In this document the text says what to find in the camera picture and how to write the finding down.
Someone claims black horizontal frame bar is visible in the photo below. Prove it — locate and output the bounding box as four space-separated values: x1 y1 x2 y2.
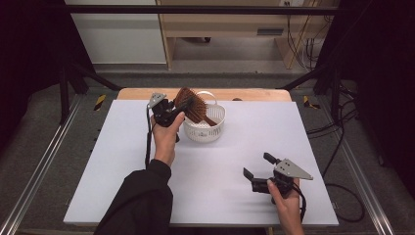
64 4 342 16

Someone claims light wooden desk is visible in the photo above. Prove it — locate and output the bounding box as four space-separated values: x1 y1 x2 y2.
156 0 341 71

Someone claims bundle of hanging cables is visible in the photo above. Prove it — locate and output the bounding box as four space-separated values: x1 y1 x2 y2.
284 0 331 71

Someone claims aluminium floor rail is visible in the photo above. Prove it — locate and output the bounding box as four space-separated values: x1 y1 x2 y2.
316 96 396 235
0 94 83 235

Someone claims black floor cable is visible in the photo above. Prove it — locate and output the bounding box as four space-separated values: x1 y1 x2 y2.
305 81 366 224

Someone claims white table mat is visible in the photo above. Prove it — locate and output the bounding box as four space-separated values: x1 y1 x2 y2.
63 99 340 228

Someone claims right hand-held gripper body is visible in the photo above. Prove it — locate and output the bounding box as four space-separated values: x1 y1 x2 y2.
250 158 314 199

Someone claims black curtain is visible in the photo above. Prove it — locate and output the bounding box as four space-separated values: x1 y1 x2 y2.
0 0 96 145
317 0 415 190

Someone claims yellow black floor tape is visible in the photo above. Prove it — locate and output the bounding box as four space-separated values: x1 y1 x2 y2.
302 95 322 111
93 93 108 112

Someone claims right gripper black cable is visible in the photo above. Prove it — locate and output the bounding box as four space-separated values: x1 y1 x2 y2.
292 181 308 224

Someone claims person's left hand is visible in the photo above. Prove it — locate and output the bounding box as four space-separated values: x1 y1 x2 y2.
150 111 186 168

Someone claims white cabinet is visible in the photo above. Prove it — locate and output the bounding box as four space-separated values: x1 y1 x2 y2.
64 0 168 66

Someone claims white plastic basket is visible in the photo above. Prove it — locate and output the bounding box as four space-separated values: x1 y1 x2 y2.
182 90 227 144

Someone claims person's right hand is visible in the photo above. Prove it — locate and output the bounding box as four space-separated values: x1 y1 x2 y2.
266 178 305 226

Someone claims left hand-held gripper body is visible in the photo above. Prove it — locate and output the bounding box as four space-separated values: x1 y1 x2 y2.
146 91 181 129

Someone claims black metal stand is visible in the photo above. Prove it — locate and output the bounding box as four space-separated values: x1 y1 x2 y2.
276 62 345 123
58 61 122 125

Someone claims brown wooden hairbrush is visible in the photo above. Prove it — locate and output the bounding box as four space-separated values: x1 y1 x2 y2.
173 86 218 128

